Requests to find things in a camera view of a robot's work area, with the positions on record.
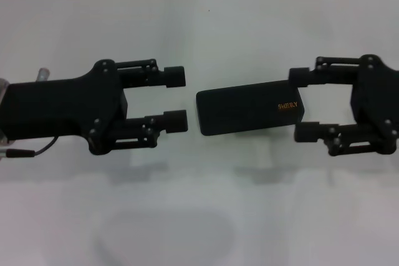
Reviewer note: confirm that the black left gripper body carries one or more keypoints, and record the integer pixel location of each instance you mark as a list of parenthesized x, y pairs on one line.
[(62, 107)]

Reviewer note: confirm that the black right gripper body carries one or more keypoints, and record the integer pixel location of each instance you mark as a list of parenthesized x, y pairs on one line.
[(380, 104)]

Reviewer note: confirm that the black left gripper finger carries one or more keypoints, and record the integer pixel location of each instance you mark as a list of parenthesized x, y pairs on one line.
[(176, 121), (174, 76)]

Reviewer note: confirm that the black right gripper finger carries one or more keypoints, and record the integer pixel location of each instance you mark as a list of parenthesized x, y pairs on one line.
[(308, 132), (299, 76)]

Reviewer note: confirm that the black glasses case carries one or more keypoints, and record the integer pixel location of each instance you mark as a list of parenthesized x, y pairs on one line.
[(249, 107)]

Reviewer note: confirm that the silver left flange connector stub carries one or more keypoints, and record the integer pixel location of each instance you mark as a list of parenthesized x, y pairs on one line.
[(43, 73)]

